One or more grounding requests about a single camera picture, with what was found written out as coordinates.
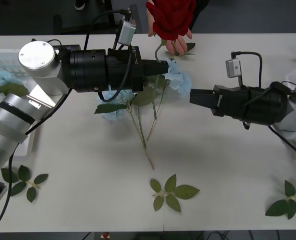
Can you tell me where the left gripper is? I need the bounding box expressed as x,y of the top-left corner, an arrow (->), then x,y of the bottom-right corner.
106,46 -> 170,93

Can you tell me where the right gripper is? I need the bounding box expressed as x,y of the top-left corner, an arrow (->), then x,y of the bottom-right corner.
189,84 -> 251,123

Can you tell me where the red artificial rose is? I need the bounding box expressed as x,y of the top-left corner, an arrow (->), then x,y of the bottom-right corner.
145,0 -> 197,120

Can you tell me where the pale blue artificial flower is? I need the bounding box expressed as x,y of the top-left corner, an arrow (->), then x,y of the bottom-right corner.
94,86 -> 159,171
146,58 -> 193,142
0,65 -> 30,111

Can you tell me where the person's hand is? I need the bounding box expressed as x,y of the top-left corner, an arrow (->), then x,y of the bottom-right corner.
147,7 -> 193,56

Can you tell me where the loose green leaf twig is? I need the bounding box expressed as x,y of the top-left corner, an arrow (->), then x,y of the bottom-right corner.
265,179 -> 296,220
1,164 -> 49,203
164,42 -> 196,60
150,174 -> 200,213

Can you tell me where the person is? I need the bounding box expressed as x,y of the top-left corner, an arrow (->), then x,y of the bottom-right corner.
190,0 -> 213,31

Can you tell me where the shallow white slotted box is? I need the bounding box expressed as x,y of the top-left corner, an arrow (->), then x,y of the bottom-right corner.
275,65 -> 296,162
0,48 -> 38,163

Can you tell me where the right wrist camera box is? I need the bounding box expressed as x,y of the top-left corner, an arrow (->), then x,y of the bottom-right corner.
225,58 -> 242,78

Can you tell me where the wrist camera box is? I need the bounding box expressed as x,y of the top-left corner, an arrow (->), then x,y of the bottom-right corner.
117,19 -> 138,46
225,58 -> 242,78

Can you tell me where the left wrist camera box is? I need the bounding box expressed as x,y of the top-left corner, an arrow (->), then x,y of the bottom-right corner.
117,19 -> 138,46

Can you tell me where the black right camera cable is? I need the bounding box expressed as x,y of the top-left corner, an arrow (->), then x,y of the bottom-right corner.
229,50 -> 263,88

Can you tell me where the black camera cable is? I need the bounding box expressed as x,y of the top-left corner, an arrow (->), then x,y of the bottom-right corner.
84,8 -> 138,102
229,50 -> 263,88

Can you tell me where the black left camera cable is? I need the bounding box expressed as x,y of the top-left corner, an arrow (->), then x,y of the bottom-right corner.
84,8 -> 138,102

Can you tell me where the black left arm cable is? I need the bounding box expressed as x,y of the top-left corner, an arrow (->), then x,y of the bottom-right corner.
0,87 -> 73,237

